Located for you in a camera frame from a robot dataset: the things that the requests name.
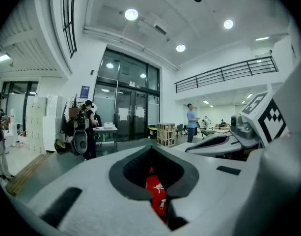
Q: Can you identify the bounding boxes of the black framed glass partition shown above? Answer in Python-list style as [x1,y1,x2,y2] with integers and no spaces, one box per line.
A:
[0,81,39,132]

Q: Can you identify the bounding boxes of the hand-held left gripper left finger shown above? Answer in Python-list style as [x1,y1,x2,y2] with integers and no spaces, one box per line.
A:
[26,145,172,236]

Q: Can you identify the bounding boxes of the wooden crate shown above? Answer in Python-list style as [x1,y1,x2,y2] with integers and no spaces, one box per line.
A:
[157,122,177,147]

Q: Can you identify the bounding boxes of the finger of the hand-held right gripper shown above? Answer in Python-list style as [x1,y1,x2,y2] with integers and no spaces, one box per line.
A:
[184,143,261,162]
[189,131,236,153]

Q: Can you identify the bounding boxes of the grey gripper camera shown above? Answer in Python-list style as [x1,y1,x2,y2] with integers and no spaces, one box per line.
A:
[230,114,260,147]

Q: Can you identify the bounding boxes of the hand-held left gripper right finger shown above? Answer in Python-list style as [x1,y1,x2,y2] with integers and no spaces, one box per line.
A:
[151,145,249,234]

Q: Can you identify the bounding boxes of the wooden floor ramp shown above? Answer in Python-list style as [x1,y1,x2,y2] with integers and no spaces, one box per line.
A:
[4,152,53,197]

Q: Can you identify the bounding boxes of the small white table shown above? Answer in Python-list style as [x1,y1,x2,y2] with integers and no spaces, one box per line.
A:
[93,122,118,152]

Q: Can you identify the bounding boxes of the short black balcony railing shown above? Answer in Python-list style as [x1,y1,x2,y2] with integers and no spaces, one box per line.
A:
[174,56,279,94]

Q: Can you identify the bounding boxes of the white ceiling pipes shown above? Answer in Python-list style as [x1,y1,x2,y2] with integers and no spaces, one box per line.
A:
[83,26,179,71]

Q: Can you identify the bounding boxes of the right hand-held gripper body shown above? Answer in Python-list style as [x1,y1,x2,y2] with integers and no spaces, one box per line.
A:
[235,55,301,234]

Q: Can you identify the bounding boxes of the black glass entrance door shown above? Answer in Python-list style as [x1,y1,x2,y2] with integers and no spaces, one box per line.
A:
[92,47,163,143]

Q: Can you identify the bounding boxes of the white ceiling air conditioner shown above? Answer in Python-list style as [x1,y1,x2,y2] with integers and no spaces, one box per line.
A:
[137,16,169,36]

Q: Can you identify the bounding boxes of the yellow black helmet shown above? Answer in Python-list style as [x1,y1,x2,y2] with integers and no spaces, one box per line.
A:
[54,139,67,155]

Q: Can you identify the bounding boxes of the red backpack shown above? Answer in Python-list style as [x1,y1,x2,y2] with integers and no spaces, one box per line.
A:
[145,166,169,223]

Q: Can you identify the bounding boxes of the white lockers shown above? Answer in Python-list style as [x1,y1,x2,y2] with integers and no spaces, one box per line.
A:
[25,94,64,155]

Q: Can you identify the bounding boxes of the long black balcony railing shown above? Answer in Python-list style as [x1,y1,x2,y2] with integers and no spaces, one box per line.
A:
[62,0,78,59]

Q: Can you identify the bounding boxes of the potted plant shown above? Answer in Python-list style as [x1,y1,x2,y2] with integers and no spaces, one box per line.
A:
[67,94,86,119]

